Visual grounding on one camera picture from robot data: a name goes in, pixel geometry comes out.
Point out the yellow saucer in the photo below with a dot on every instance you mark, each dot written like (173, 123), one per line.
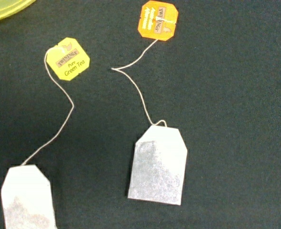
(10, 7)

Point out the green-tagged tea bag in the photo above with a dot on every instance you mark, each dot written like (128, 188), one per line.
(26, 194)

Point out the orange-tagged tea bag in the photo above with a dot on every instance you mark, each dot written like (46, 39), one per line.
(159, 159)

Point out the black tablecloth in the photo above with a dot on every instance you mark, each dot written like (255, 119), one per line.
(218, 81)

